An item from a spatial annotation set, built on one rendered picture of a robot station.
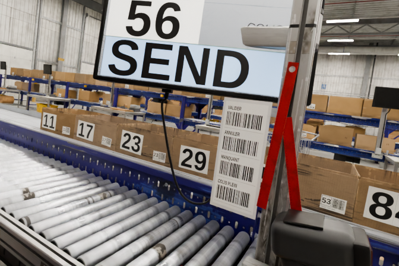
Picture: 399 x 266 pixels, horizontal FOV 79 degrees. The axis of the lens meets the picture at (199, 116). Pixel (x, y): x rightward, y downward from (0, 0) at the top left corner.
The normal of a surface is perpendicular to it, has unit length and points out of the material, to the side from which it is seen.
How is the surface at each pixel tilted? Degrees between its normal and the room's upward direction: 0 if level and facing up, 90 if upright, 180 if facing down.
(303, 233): 57
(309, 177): 90
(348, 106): 90
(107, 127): 90
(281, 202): 90
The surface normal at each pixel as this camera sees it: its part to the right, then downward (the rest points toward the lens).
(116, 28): -0.14, -0.04
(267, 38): -0.39, 0.00
